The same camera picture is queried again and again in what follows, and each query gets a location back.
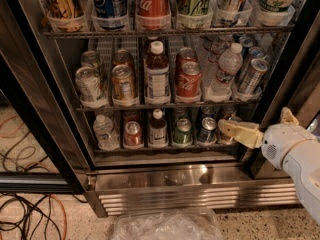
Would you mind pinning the bronze can bottom front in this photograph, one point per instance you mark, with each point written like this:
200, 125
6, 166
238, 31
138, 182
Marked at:
226, 140

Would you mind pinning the red coca-cola can front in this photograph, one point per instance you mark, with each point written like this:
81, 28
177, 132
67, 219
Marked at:
189, 79

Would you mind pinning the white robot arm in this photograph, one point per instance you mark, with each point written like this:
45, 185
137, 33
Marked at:
302, 164

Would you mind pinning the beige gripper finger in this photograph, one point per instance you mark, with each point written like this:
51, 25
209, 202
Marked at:
287, 117
246, 133

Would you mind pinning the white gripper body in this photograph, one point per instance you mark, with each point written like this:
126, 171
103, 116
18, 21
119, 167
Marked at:
286, 143

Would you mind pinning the gold can rear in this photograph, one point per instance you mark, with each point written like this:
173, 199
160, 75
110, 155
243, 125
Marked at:
123, 56

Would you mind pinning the bronze can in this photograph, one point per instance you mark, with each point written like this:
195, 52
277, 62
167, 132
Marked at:
227, 111
226, 140

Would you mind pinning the stainless steel display fridge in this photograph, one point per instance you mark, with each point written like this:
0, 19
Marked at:
149, 105

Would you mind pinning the red coca-cola can top shelf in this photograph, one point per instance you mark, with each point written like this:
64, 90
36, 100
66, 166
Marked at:
153, 13

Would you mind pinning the clear plastic bag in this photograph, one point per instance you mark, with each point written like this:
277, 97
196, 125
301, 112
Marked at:
173, 224

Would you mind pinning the gold can front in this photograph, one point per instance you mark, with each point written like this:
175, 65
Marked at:
124, 82

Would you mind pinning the redbull can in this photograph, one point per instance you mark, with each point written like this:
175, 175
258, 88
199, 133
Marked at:
256, 70
253, 53
247, 41

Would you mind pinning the brown juice bottle middle shelf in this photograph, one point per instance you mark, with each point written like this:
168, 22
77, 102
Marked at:
157, 72

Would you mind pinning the open fridge door left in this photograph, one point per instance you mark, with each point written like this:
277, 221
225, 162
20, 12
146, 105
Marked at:
34, 79

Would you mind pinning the brown juice bottle shelf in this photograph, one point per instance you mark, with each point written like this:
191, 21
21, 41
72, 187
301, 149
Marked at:
157, 128
157, 72

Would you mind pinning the yellow can top shelf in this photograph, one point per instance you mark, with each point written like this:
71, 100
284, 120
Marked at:
65, 9

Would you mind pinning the white green can rear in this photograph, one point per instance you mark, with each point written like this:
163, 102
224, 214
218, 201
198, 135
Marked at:
91, 58

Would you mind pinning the clear water bottle middle rear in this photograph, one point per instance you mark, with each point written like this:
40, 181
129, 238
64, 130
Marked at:
216, 45

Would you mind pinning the gold can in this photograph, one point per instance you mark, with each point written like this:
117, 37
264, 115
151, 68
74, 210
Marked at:
123, 56
124, 82

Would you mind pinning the brown juice bottle bottom shelf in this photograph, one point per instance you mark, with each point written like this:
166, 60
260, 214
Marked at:
157, 128

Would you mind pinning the clear water bottle bottom shelf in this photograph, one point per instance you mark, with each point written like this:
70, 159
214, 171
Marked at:
105, 132

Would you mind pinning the blue can bottom front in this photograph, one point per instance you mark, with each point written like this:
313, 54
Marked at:
206, 131

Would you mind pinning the blue pepsi can top shelf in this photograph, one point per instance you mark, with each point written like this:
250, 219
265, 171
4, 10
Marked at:
110, 13

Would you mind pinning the bronze can bottom rear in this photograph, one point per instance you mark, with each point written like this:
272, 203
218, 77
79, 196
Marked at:
227, 111

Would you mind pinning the red can bottom shelf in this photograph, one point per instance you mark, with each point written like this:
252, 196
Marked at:
133, 134

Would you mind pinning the red coca-cola can rear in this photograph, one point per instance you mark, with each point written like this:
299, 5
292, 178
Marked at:
185, 54

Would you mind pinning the clear water bottle middle front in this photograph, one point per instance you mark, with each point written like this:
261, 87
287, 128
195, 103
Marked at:
229, 64

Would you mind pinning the sliding fridge door right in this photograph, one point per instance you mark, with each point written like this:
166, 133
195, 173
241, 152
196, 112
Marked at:
295, 82

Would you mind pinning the green can bottom shelf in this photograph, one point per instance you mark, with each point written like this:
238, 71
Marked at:
182, 131

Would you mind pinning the blue can bottom rear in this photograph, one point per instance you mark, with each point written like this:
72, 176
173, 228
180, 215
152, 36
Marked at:
207, 111

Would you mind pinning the white green can front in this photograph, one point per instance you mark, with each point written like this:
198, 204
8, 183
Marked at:
88, 83

